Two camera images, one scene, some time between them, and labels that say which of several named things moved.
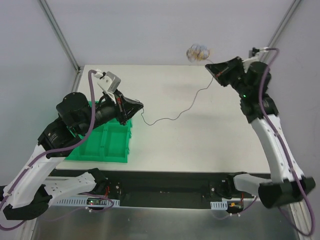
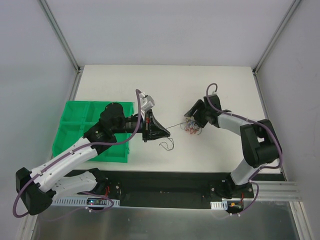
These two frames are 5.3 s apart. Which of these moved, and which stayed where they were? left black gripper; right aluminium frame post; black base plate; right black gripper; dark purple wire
Moved: right black gripper; left black gripper; dark purple wire
Stayed: right aluminium frame post; black base plate
